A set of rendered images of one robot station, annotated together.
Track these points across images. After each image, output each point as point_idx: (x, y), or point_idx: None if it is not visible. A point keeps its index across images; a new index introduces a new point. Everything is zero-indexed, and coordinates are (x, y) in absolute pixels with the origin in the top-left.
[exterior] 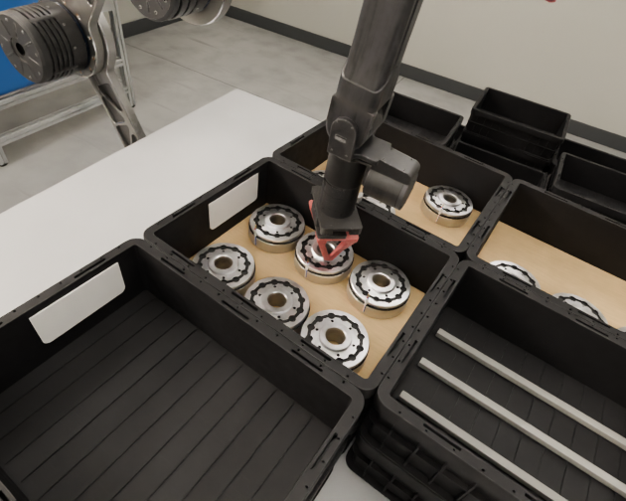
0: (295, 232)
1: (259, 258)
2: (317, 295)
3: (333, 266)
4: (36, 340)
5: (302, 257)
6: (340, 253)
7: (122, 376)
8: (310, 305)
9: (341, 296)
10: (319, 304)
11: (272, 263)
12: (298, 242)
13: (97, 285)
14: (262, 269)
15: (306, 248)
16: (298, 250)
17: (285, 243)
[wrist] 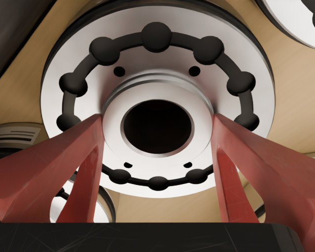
0: (67, 191)
1: (139, 217)
2: (290, 121)
3: (243, 104)
4: None
5: (188, 188)
6: (181, 70)
7: None
8: None
9: None
10: None
11: (156, 198)
12: (116, 191)
13: None
14: (174, 215)
15: (143, 174)
16: (152, 194)
17: (111, 205)
